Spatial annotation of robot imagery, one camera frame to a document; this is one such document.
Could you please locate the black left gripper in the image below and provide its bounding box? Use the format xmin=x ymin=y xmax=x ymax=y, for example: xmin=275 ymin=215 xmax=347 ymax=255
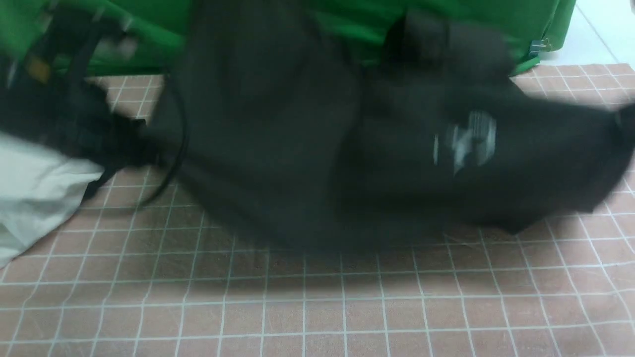
xmin=0 ymin=50 xmax=159 ymax=169

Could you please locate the dark gray long-sleeve shirt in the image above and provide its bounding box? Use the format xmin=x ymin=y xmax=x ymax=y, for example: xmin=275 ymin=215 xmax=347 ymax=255
xmin=143 ymin=0 xmax=634 ymax=249

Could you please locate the white garment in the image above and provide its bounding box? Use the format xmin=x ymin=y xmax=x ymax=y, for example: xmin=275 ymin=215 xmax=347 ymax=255
xmin=0 ymin=133 xmax=104 ymax=267

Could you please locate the green backdrop cloth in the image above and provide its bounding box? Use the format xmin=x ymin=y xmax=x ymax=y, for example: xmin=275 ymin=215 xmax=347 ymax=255
xmin=0 ymin=0 xmax=576 ymax=77

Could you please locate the pink checkered tablecloth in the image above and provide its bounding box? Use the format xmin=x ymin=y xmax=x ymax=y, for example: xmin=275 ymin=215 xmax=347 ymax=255
xmin=0 ymin=63 xmax=635 ymax=357

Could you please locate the blue binder clip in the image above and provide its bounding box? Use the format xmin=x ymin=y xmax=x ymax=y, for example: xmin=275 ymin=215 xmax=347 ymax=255
xmin=527 ymin=38 xmax=552 ymax=59

